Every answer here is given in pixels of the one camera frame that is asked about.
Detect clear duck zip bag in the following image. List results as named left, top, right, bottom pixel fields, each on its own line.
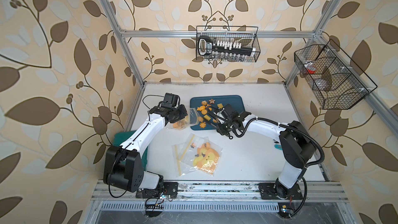
left=172, top=108, right=200, bottom=130

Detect red item in basket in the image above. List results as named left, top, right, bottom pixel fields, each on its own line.
left=306, top=66, right=317, bottom=74

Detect right wire basket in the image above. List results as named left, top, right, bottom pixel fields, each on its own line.
left=294, top=39, right=377, bottom=110

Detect orange duck zip bag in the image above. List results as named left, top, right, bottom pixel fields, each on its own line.
left=190, top=139, right=222, bottom=175

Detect orange cookie cluster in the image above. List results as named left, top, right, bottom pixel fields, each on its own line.
left=197, top=105, right=208, bottom=115

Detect green box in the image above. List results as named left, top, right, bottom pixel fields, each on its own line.
left=113, top=130, right=148, bottom=171

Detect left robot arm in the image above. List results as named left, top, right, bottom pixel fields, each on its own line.
left=103, top=93, right=188, bottom=192

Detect clear zip bag yellow strip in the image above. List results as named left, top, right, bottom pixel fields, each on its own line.
left=172, top=133, right=198, bottom=177

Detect black tongs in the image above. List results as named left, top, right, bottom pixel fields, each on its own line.
left=205, top=106, right=233, bottom=140

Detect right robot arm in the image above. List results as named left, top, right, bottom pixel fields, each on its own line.
left=212, top=104, right=324, bottom=199

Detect wire basket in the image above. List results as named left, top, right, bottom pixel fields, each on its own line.
left=294, top=39, right=377, bottom=110
left=196, top=25, right=261, bottom=63

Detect back wire basket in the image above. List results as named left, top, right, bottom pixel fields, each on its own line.
left=196, top=25, right=261, bottom=63

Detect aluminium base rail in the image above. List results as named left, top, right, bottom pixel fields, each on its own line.
left=91, top=180, right=349, bottom=203

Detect teal tray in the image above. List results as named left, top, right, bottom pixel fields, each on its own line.
left=190, top=95, right=246, bottom=131

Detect black corrugated cable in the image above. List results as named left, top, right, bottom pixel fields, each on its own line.
left=231, top=116, right=325, bottom=218

